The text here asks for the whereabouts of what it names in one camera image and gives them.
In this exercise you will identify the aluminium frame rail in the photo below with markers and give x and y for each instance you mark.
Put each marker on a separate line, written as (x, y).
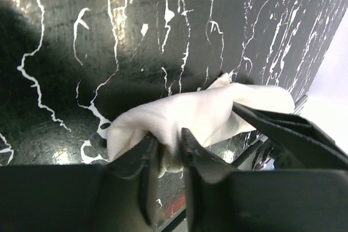
(299, 105)

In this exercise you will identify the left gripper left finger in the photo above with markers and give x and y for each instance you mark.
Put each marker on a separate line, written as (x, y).
(118, 196)

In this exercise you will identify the white cloth napkin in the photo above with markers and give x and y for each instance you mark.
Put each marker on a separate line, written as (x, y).
(206, 113)

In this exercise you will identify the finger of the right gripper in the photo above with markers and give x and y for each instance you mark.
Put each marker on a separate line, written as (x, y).
(302, 138)

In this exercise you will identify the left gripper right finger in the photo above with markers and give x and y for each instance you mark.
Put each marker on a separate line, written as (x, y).
(220, 197)

